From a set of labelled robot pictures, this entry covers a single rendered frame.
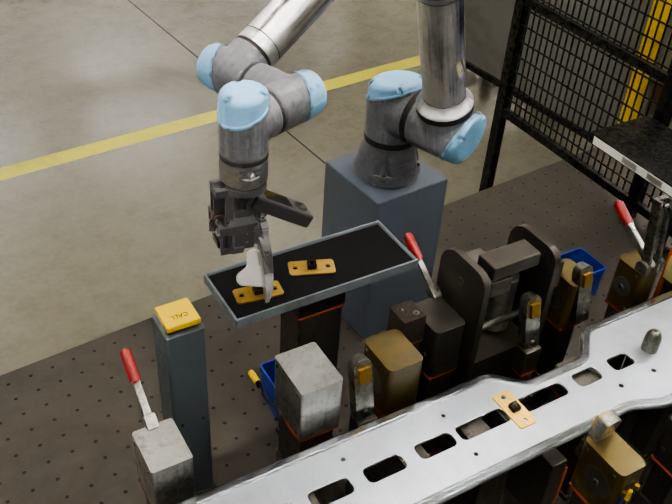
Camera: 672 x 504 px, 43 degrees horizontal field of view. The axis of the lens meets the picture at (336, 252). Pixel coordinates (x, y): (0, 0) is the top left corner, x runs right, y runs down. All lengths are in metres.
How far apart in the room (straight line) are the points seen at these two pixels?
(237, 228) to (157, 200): 2.43
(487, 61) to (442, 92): 2.92
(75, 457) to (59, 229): 1.90
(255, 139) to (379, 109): 0.59
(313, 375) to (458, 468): 0.28
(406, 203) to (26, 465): 0.96
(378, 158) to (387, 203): 0.10
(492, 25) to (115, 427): 3.17
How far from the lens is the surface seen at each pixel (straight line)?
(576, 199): 2.70
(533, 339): 1.69
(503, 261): 1.57
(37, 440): 1.91
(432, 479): 1.44
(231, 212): 1.33
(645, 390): 1.68
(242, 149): 1.26
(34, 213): 3.77
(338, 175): 1.92
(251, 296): 1.47
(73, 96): 4.62
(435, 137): 1.73
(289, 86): 1.31
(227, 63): 1.39
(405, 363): 1.49
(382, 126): 1.81
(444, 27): 1.57
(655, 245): 1.85
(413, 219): 1.92
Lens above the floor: 2.13
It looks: 38 degrees down
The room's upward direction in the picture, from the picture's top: 4 degrees clockwise
